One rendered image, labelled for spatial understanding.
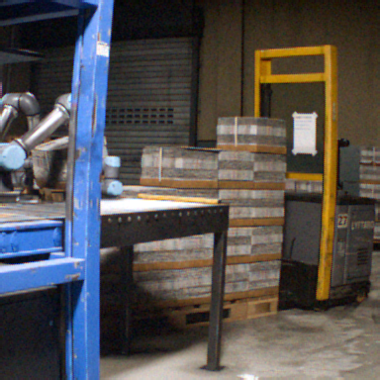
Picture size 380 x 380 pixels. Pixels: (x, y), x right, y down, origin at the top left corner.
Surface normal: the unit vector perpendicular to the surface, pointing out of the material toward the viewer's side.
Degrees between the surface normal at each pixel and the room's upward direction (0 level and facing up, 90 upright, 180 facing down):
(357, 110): 90
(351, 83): 90
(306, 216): 90
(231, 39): 90
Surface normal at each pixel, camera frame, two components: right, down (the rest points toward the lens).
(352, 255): 0.63, 0.07
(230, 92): -0.47, 0.03
